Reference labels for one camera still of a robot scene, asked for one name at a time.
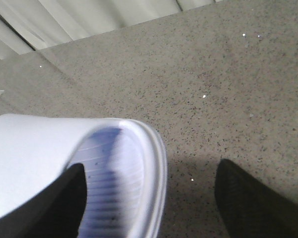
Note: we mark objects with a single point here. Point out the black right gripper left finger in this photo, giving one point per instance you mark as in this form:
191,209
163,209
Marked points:
55,212

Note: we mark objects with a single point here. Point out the pale green curtain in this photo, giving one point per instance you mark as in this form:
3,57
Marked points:
29,25

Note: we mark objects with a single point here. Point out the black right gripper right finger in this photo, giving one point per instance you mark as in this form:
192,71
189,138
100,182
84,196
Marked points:
250,209

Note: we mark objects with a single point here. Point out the light blue slipper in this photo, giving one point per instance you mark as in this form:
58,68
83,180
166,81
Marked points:
124,162

